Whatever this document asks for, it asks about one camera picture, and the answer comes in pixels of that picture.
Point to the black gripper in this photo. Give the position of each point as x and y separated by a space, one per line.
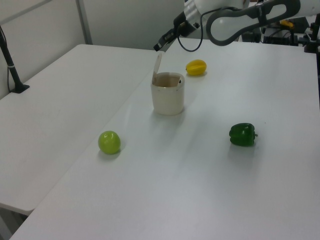
180 21

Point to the black clamp mount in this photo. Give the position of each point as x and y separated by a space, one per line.
312 40

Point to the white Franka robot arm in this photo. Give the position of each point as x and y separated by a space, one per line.
220 22

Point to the grey metal frame post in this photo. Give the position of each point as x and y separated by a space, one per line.
83 22

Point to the black electronics box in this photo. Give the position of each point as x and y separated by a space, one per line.
282 37

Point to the light green toy apple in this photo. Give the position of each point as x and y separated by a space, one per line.
108 142

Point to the yellow toy starfruit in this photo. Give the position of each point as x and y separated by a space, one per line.
196 67

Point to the wooden spatula in cup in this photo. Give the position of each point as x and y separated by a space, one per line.
157 65

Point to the cream ceramic cup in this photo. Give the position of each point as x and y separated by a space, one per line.
167 100

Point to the black pole with base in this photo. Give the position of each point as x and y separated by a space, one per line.
12 72

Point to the dark green toy bell pepper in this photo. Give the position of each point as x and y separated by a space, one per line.
241 135

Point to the yellow black tool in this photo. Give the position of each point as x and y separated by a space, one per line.
287 23

